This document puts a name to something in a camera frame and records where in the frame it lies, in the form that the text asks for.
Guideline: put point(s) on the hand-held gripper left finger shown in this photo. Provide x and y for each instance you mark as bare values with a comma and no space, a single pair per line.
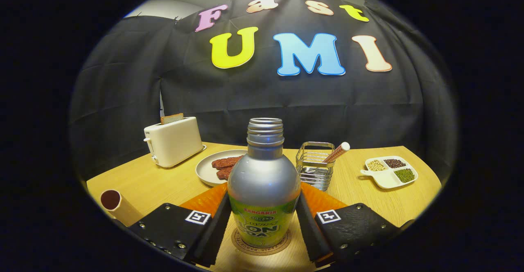
215,239

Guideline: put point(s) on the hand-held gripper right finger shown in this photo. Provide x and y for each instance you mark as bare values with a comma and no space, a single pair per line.
307,231

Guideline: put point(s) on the round wooden coaster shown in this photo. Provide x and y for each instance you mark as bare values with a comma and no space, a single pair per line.
262,250

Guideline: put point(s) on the silver juice bottle green label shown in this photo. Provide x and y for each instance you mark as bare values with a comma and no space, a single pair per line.
264,178

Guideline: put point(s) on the wooden table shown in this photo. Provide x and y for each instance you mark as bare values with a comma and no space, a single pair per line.
368,206

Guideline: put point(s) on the brown meat slice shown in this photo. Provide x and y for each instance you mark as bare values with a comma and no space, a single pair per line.
227,162
224,174

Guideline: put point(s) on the round white plate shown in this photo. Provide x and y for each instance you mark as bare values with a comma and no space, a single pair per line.
204,169

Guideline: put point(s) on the striped stick with white tip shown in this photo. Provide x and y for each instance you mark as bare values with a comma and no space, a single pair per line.
336,152

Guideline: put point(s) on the white divided dish with beans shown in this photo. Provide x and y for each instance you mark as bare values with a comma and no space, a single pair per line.
389,178

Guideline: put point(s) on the cream toaster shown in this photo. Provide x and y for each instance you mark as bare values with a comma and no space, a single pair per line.
174,141

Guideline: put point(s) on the bread slice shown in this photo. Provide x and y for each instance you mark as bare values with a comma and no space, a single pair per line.
172,118

